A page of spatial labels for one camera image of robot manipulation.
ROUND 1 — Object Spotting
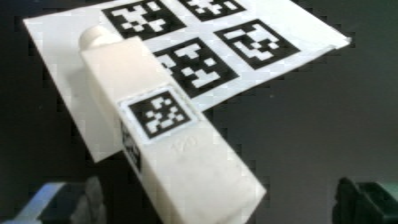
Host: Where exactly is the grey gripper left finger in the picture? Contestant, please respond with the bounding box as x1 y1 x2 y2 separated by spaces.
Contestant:
6 176 107 224

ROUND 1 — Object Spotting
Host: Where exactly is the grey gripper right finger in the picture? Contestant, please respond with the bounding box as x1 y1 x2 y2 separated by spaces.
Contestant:
333 178 398 224

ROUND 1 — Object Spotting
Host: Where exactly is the white desk leg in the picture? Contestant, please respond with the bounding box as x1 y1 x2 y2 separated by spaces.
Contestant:
78 26 267 224

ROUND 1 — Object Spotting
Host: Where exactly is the fiducial marker sheet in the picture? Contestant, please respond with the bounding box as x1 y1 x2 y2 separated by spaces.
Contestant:
23 0 350 161

